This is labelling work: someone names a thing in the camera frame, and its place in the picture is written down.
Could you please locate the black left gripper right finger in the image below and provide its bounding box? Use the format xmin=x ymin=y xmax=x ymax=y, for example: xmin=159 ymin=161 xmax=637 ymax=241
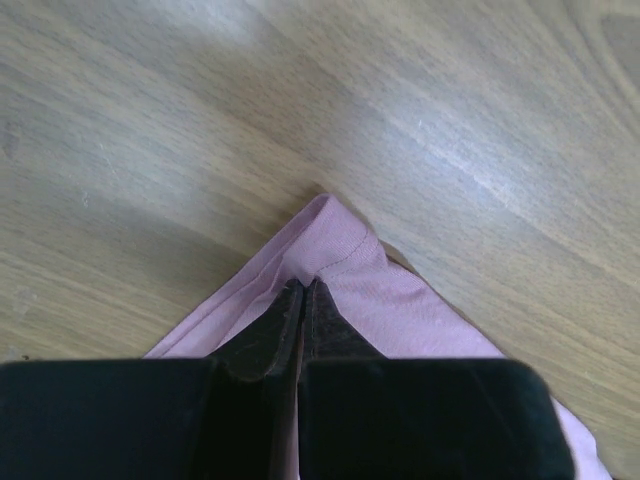
xmin=301 ymin=279 xmax=384 ymax=365

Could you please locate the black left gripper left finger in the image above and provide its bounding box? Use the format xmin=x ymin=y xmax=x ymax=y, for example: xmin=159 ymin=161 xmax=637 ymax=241
xmin=208 ymin=282 xmax=304 ymax=381

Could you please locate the pink printed t-shirt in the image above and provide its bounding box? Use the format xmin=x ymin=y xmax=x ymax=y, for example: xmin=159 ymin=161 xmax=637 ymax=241
xmin=151 ymin=194 xmax=608 ymax=479

